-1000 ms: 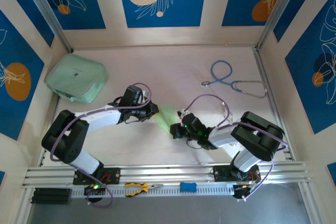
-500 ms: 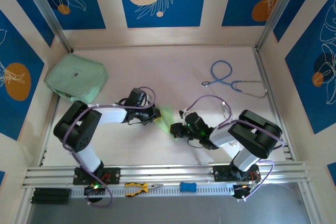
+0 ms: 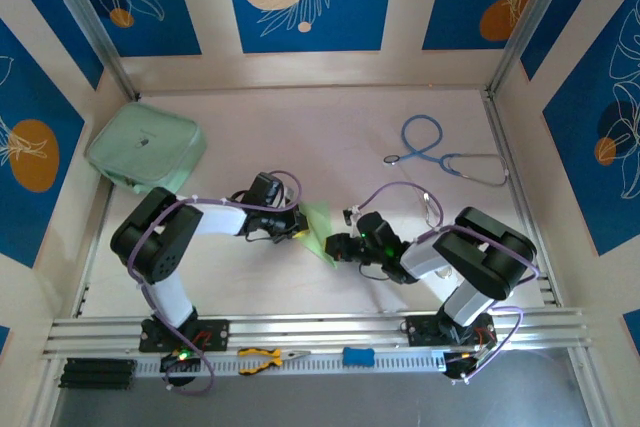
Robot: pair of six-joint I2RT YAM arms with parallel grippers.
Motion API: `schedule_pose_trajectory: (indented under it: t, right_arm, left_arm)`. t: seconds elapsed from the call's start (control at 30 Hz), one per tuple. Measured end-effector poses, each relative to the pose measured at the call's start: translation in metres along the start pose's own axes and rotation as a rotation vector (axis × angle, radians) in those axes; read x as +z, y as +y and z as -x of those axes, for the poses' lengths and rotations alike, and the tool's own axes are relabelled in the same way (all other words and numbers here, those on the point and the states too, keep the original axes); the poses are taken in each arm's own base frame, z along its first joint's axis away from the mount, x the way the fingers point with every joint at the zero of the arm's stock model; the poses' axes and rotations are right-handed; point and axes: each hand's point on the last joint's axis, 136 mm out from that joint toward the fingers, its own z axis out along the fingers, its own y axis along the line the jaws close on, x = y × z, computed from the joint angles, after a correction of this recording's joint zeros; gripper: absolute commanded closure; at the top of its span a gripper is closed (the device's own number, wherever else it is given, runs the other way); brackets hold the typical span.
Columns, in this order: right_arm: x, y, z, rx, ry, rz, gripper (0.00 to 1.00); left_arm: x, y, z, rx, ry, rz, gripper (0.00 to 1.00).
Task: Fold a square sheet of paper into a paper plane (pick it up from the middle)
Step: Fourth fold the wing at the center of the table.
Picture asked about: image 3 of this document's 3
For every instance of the aluminium mounting rail frame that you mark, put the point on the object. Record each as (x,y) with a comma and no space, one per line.
(325,327)

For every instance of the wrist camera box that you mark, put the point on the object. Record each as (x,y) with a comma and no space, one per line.
(290,194)
(352,212)

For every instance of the aluminium corner post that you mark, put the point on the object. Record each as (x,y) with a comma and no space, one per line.
(90,17)
(531,17)

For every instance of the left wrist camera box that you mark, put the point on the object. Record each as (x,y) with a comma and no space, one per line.
(290,194)

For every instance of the blue stethoscope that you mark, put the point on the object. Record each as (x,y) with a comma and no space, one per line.
(422,119)

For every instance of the black controller board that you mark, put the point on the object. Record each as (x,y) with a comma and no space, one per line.
(457,364)
(187,363)

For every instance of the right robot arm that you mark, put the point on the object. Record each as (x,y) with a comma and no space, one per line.
(485,252)

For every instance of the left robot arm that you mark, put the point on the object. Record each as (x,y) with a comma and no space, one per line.
(150,242)

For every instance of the mint green zip pouch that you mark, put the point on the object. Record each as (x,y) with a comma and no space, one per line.
(140,142)

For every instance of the black ribbed box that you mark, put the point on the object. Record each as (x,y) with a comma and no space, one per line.
(97,374)

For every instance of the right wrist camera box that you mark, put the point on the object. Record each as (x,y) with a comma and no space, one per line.
(352,212)

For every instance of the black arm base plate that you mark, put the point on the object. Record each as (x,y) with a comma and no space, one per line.
(417,331)
(215,334)

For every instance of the blue sponge block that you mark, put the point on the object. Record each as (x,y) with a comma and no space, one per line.
(358,357)

